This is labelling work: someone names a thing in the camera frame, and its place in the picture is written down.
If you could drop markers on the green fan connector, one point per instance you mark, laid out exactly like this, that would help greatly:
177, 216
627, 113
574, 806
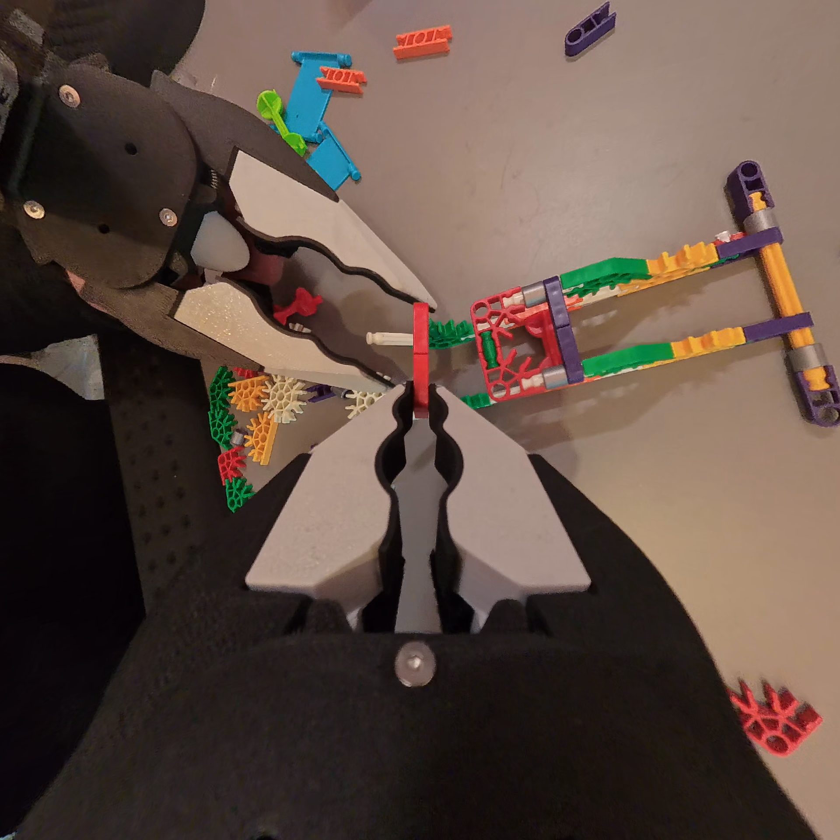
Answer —
220, 426
238, 495
220, 387

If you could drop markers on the black perforated foam strip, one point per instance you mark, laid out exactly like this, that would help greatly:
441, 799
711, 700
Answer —
170, 492

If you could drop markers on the red spool piece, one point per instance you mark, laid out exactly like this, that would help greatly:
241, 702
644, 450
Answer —
295, 307

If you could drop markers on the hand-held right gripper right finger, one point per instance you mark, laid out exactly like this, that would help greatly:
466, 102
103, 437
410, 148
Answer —
518, 525

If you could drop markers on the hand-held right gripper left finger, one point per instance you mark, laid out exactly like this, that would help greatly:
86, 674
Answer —
315, 525

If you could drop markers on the purple rod-end connector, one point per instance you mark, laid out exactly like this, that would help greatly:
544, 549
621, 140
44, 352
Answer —
319, 392
820, 403
748, 184
590, 27

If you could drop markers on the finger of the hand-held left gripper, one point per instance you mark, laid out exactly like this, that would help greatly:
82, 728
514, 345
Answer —
229, 321
315, 216

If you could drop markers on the multicoloured toy frame assembly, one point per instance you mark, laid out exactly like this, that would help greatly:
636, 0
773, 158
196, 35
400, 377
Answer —
590, 272

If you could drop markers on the orange connector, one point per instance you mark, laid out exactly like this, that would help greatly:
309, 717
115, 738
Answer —
423, 43
341, 79

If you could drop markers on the lime green toy piece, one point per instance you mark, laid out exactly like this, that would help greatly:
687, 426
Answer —
279, 118

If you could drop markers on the person's left hand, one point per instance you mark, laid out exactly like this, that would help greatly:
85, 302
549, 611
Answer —
269, 262

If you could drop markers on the yellow plastic rod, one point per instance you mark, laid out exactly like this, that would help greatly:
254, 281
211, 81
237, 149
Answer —
784, 289

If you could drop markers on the white snowflake connector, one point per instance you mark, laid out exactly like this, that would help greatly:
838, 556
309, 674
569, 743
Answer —
364, 401
285, 397

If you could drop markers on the person's left forearm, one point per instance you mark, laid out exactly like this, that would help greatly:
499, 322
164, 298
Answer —
131, 26

